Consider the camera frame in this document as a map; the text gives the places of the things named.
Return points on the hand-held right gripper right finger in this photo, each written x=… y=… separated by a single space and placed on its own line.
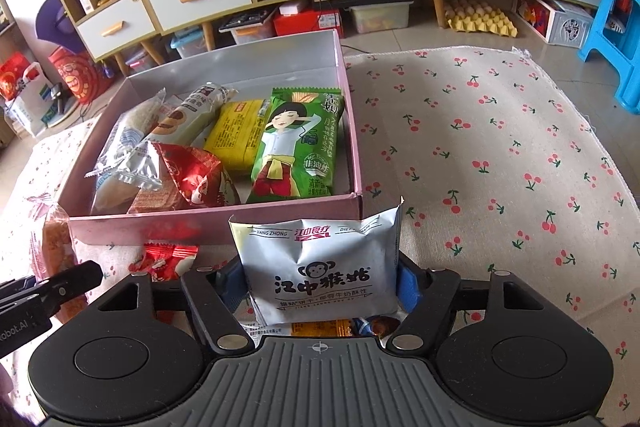
x=410 y=287

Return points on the small red bag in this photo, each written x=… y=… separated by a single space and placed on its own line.
x=12 y=77

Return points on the blue gold candy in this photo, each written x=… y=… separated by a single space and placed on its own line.
x=375 y=326

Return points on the white shopping bag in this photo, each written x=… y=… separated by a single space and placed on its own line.
x=30 y=102

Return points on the white cookie print snack packet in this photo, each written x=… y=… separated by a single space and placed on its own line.
x=185 y=119

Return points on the yellow egg tray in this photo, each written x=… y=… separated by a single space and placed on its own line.
x=480 y=19

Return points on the pink cardboard box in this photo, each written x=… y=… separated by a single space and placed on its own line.
x=200 y=222

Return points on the red printed bag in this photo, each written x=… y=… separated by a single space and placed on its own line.
x=75 y=77

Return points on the purple fabric item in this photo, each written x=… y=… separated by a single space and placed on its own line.
x=52 y=14

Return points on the yellow snack packet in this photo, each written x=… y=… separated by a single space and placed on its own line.
x=235 y=137

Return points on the white blue snack packet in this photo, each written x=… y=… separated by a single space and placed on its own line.
x=122 y=134

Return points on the white snack packet black print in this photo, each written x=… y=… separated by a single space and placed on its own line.
x=320 y=267

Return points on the red cardboard box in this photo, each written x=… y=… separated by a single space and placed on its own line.
x=307 y=24

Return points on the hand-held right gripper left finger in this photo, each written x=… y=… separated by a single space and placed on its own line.
x=232 y=287

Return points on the clear plastic storage box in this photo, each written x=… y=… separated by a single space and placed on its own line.
x=377 y=19
x=250 y=32

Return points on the white storage crate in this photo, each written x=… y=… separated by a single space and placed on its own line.
x=560 y=22

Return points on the blue plastic stool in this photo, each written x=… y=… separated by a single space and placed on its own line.
x=607 y=32

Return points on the grey plastic storage box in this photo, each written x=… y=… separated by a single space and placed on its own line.
x=145 y=62

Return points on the red orange snack packet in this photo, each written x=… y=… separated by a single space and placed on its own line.
x=165 y=259

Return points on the clear box blue lid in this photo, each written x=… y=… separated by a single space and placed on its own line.
x=192 y=44

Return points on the clear pink rice cracker packet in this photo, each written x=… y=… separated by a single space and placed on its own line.
x=55 y=232

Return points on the cherry print tablecloth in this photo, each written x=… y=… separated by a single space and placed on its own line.
x=500 y=207

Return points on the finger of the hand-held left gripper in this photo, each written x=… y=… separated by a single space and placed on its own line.
x=70 y=282

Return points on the green cartoon snack packet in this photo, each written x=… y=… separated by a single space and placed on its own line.
x=295 y=142

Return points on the orange cookie snack packet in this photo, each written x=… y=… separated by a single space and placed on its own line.
x=320 y=329

